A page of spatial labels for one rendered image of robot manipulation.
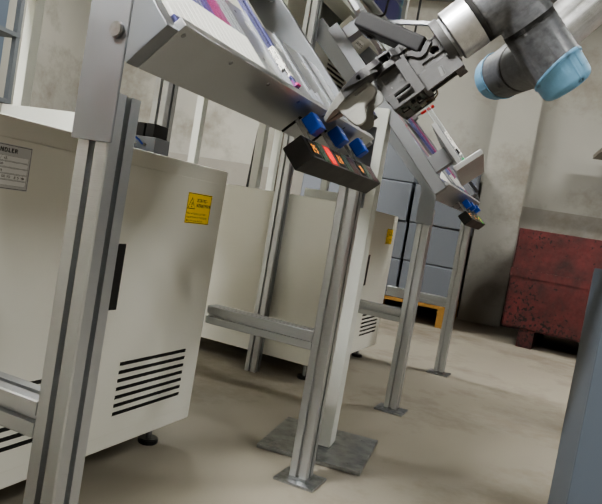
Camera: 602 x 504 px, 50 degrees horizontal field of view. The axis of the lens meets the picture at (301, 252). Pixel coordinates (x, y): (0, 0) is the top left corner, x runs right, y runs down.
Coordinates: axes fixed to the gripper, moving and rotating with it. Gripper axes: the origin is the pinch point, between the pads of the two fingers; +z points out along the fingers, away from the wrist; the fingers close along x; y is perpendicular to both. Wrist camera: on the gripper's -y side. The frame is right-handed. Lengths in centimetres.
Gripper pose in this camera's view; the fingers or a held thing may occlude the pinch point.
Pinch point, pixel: (329, 112)
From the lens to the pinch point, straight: 100.9
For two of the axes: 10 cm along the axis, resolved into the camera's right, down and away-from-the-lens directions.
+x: 4.0, 0.2, 9.2
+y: 4.8, 8.5, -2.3
